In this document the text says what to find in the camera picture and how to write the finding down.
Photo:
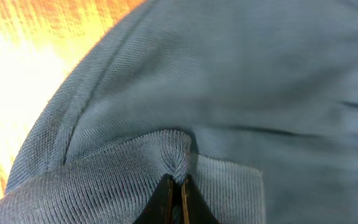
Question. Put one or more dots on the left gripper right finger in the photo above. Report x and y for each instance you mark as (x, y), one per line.
(194, 207)

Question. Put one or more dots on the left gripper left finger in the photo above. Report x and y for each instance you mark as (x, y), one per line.
(159, 207)

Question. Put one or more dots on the blue t-shirt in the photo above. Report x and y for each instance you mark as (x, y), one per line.
(256, 100)

